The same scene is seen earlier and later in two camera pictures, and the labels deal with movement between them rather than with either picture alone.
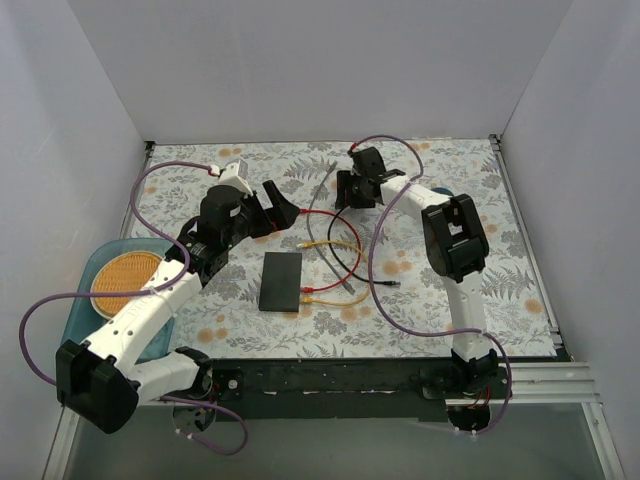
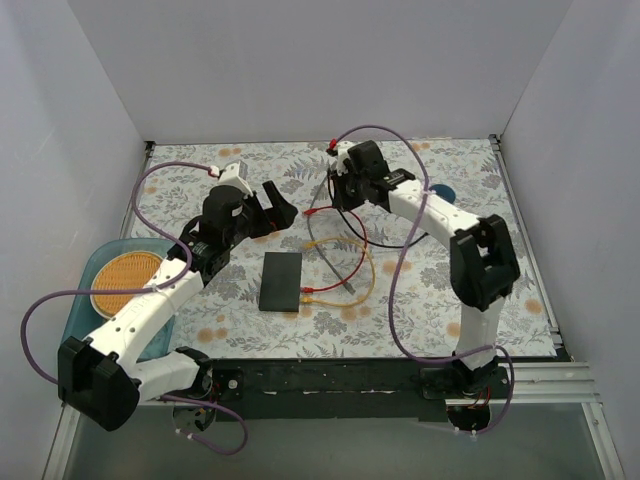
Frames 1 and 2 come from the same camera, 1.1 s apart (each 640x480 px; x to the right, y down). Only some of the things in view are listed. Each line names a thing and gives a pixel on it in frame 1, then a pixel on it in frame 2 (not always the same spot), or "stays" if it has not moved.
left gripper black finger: x=284 y=222 stays
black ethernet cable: x=386 y=282 to x=358 y=233
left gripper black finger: x=285 y=208 stays
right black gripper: x=347 y=189 stays
